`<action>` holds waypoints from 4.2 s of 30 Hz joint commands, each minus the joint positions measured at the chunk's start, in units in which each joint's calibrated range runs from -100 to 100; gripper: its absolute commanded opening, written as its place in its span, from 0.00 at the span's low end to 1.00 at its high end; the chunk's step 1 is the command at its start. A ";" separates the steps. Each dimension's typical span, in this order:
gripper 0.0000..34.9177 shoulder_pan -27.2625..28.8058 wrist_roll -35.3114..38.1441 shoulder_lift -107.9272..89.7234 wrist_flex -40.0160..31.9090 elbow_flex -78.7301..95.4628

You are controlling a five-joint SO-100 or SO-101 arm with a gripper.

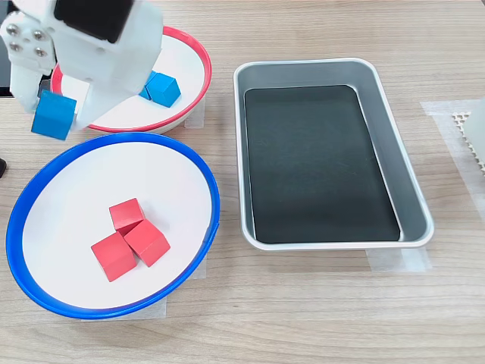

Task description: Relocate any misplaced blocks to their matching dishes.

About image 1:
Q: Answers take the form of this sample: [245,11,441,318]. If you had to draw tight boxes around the red cube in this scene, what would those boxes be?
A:
[90,231,136,283]
[123,219,171,268]
[108,197,146,237]

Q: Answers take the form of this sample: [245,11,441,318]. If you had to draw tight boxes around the black flat electronic device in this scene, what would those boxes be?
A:
[0,36,52,99]

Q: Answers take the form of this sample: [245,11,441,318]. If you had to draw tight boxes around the red-rimmed white plate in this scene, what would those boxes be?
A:
[50,25,212,134]

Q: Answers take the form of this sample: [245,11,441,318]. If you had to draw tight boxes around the blue-rimmed white plate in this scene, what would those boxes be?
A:
[5,132,221,320]

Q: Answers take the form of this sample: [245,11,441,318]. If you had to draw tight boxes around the steel tray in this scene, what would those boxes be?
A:
[233,57,436,252]

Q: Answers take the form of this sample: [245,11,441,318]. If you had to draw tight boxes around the black tray mat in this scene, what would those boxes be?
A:
[244,83,402,244]

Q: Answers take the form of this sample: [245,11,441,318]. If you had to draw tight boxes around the pale perforated base plate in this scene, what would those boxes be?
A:
[450,110,485,179]

